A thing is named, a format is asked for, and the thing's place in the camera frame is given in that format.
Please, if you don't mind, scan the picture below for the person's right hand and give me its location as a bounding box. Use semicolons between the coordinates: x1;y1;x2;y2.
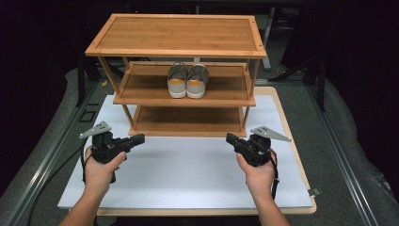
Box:
236;150;278;199

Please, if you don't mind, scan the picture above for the beige sneaker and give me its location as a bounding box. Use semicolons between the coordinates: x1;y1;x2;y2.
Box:
186;63;210;100
167;61;189;99

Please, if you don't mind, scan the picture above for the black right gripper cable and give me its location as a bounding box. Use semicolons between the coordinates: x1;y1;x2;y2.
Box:
268;150;281;201

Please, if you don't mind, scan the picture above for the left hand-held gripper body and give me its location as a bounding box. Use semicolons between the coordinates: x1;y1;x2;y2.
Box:
78;121;130;165

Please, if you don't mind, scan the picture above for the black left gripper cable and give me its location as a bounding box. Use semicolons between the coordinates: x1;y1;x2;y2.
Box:
80;137;95;185

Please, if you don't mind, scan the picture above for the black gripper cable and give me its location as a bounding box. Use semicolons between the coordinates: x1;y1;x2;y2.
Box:
268;150;281;201
80;137;95;185

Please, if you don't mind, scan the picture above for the black stand leg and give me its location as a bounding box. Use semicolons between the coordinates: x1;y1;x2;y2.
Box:
75;55;88;107
315;56;327;111

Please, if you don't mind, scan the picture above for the person's left hand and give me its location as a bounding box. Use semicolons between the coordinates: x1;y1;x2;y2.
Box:
84;149;127;194

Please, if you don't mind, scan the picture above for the grey metal rail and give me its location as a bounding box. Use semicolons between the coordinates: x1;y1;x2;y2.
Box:
3;81;104;226
305;84;379;226

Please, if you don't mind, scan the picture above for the bamboo three-tier shoe rack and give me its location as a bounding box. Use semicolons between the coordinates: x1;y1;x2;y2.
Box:
84;12;267;138

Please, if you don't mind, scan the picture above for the white stand leg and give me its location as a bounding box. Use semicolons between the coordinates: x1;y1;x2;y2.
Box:
262;8;277;71

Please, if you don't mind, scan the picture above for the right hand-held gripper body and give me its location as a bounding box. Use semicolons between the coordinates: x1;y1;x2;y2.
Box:
243;125;292;168

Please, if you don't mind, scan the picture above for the white table mat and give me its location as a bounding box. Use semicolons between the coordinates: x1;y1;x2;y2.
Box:
57;94;313;210

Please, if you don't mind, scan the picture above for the black cable on floor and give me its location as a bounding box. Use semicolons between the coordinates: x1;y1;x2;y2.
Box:
26;145;84;226

